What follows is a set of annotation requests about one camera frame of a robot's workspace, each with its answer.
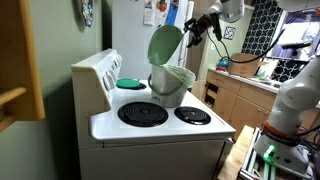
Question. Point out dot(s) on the white stove knob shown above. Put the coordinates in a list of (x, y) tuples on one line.
[(108, 82), (112, 75), (116, 63), (119, 58)]

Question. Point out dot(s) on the wooden spice rack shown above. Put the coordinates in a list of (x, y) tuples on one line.
[(30, 66)]

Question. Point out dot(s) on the black camera on stand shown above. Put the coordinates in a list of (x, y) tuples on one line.
[(295, 46)]

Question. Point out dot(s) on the colourful decorative wall plate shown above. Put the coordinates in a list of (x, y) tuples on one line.
[(87, 11)]

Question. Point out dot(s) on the small patterned wall picture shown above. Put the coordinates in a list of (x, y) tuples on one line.
[(229, 33)]

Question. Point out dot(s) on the white paper note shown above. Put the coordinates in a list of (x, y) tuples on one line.
[(149, 13)]

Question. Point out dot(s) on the cardboard box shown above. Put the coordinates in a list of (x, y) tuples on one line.
[(243, 68)]

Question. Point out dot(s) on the large black coil burner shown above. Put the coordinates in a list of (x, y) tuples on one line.
[(142, 114)]

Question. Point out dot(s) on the blue paper note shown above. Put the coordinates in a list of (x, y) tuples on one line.
[(172, 13)]

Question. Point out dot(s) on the blue kettle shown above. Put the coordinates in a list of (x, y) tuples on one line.
[(225, 62)]

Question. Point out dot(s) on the bright window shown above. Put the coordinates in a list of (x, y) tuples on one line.
[(296, 30)]

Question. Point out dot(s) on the wooden kitchen cabinets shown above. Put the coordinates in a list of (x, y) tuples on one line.
[(246, 110)]

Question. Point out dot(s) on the white electric stove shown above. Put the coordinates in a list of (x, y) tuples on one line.
[(150, 160)]

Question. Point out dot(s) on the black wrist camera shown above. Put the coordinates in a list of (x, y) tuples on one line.
[(216, 28)]

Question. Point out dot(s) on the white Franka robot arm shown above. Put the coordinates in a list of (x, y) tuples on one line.
[(293, 96)]

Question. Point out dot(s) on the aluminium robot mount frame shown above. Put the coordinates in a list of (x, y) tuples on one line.
[(253, 166)]

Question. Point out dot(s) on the white refrigerator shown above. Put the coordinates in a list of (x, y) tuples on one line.
[(133, 43)]

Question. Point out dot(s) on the green bin liner bag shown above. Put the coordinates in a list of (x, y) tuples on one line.
[(183, 75)]

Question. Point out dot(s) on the black white patterned panel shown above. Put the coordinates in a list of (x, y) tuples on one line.
[(283, 71), (261, 30)]

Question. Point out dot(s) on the green bin lid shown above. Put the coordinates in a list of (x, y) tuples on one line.
[(164, 45)]

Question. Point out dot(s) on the small black coil burner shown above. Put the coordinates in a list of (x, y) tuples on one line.
[(192, 115), (141, 87)]

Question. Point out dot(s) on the green round trivet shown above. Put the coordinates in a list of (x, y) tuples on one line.
[(128, 83)]

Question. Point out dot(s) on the paper note with red print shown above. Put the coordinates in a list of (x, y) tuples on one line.
[(161, 8)]

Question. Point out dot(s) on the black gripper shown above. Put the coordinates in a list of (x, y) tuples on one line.
[(205, 25)]

